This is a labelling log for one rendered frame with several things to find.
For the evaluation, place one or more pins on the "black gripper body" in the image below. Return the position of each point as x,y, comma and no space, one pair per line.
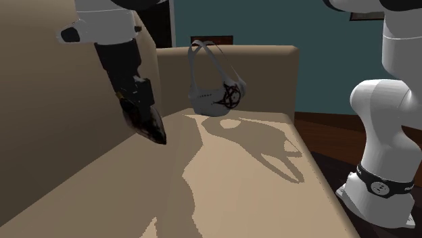
120,62

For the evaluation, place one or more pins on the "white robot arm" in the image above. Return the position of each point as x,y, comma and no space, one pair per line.
379,108

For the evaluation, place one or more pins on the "grey handbag with star print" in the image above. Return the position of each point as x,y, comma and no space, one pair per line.
207,100

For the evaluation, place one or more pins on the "beige sofa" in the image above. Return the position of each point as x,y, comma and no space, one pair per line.
247,184

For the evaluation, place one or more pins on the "dark doorway with white frame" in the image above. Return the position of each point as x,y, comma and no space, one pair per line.
158,23

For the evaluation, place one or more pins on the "dark brown framed wall picture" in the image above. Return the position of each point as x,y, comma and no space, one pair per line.
211,39

